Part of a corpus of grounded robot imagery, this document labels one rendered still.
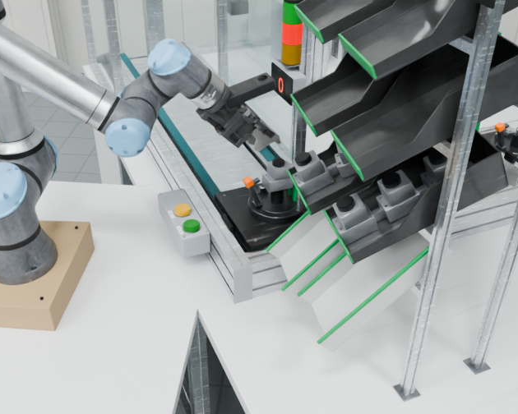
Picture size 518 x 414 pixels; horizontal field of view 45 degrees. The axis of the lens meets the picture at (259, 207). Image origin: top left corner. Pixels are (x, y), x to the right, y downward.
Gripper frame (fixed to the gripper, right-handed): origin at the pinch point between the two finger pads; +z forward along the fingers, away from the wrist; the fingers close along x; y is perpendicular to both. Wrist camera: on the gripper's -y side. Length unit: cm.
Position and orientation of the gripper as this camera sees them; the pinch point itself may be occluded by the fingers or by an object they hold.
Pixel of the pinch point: (277, 137)
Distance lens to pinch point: 143.3
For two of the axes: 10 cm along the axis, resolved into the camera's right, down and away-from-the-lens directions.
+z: 6.3, 4.4, 6.4
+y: -6.7, 7.2, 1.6
